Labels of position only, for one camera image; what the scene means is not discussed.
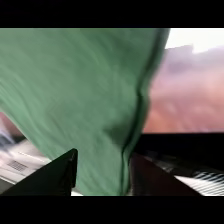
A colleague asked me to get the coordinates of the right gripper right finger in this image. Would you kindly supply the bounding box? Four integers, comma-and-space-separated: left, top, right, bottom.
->
128, 152, 202, 197

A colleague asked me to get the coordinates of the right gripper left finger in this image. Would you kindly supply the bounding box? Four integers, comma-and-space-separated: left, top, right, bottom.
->
0, 148, 79, 197

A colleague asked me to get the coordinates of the green garment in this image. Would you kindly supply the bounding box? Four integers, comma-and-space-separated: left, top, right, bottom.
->
0, 28, 171, 197

